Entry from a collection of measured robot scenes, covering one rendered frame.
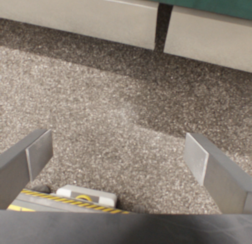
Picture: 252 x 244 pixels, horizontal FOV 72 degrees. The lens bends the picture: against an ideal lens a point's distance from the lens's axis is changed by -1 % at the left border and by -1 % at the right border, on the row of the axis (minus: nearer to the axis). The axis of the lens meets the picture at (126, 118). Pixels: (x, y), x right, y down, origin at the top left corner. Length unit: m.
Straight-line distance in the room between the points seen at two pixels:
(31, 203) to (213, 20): 0.77
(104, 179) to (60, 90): 0.54
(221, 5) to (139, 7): 0.25
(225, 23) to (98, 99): 0.67
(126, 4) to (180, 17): 0.14
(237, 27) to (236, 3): 0.21
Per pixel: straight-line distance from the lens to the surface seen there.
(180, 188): 0.95
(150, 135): 0.91
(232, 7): 0.35
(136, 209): 0.84
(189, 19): 0.53
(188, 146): 0.16
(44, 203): 0.71
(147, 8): 0.53
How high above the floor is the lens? 0.91
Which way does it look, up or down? 80 degrees down
